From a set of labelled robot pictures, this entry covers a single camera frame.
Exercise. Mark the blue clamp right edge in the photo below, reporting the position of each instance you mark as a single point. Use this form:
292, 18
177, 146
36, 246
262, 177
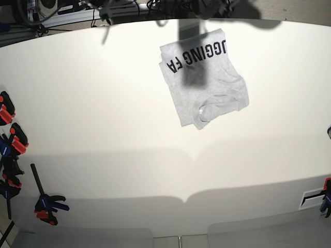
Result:
325, 207

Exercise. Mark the white label plate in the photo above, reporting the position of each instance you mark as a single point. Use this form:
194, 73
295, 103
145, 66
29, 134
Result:
312, 199

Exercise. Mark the blue black clamp left edge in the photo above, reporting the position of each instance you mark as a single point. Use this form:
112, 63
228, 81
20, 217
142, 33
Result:
10, 185

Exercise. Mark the orange black clamp lower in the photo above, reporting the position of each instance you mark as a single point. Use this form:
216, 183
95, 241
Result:
18, 140

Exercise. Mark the blue black bar clamp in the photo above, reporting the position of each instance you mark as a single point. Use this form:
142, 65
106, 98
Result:
47, 205

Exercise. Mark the orange black clamp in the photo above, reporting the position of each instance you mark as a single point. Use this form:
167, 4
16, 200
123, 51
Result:
7, 109
18, 140

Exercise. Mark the grey T-shirt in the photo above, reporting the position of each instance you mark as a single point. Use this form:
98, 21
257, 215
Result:
202, 81

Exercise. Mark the orange black clamp upper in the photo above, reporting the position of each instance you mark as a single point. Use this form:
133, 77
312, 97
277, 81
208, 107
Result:
7, 109

